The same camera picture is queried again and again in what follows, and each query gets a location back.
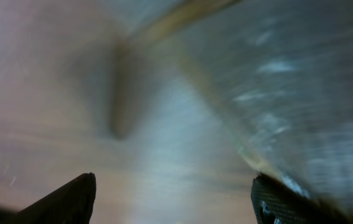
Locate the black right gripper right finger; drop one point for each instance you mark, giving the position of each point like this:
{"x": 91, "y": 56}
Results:
{"x": 274, "y": 203}

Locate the spaghetti pasta packet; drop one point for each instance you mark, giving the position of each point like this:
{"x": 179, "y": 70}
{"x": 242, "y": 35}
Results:
{"x": 279, "y": 74}

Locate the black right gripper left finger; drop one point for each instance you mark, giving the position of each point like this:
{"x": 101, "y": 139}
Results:
{"x": 72, "y": 203}

